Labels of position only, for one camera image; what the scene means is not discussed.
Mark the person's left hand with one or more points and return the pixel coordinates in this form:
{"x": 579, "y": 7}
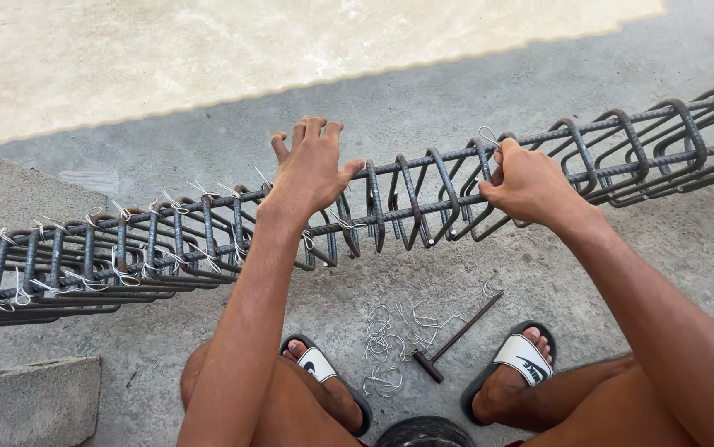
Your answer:
{"x": 307, "y": 180}

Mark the person's right hand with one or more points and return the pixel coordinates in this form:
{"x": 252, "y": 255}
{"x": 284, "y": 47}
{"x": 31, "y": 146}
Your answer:
{"x": 531, "y": 189}

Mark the long steel rebar cage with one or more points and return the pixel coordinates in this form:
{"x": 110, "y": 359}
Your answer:
{"x": 419, "y": 208}

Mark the person's right black white sandal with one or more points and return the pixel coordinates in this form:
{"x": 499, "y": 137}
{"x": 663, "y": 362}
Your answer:
{"x": 525, "y": 357}

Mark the person's black white sandal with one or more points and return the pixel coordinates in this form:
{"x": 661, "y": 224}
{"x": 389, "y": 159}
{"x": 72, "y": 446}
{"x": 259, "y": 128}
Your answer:
{"x": 525, "y": 357}
{"x": 316, "y": 365}

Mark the person's left black white sandal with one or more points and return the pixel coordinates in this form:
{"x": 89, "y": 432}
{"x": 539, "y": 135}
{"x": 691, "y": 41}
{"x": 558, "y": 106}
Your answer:
{"x": 316, "y": 365}

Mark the person's right leg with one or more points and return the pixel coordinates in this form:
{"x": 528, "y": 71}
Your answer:
{"x": 580, "y": 403}

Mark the person's leg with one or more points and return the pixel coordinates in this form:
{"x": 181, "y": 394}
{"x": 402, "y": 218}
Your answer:
{"x": 580, "y": 403}
{"x": 307, "y": 410}

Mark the person's left leg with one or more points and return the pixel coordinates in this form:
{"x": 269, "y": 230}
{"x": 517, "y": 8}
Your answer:
{"x": 307, "y": 410}

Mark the grey concrete block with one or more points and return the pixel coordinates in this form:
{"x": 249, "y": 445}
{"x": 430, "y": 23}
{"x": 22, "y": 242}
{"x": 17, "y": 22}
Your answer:
{"x": 28, "y": 403}

